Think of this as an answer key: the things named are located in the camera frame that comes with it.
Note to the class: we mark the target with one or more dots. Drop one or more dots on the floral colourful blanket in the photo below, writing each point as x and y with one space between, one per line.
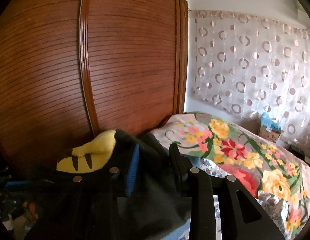
278 180

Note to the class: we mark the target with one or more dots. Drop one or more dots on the yellow plush toy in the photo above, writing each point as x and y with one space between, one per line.
91 156

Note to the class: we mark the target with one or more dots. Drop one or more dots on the brown louvered wardrobe door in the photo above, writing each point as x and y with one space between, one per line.
133 57
42 108

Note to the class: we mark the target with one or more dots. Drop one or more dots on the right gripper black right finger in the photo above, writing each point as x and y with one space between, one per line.
220 204

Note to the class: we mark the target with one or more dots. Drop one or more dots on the brown louvered wardrobe door right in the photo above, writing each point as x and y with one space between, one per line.
133 57

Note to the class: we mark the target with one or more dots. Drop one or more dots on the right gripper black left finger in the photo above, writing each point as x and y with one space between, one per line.
95 204

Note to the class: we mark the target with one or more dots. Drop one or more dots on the small box with blue bag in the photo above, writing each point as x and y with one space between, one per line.
269 129

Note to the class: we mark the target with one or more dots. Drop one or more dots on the dark grey pants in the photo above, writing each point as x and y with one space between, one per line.
150 179

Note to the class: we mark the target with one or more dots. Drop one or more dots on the sheer circle-pattern curtain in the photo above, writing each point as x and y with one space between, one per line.
248 65

